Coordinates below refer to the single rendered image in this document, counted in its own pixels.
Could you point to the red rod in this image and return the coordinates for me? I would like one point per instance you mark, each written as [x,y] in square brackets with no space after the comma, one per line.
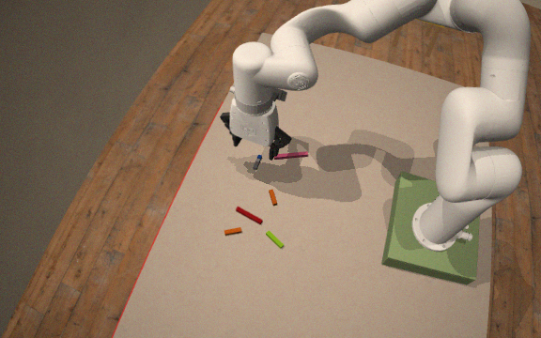
[249,215]

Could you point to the orange rod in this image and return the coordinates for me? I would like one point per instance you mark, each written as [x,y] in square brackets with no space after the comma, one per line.
[272,197]
[232,231]

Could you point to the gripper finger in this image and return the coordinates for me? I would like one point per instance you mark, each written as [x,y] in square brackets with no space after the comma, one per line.
[225,118]
[281,139]

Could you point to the lime green rod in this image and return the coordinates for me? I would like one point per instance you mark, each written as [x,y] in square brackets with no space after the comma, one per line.
[275,239]

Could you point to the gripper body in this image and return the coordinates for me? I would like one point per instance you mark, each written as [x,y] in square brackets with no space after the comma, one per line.
[259,129]

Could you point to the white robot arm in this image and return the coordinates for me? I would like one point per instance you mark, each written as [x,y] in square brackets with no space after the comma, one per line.
[469,115]

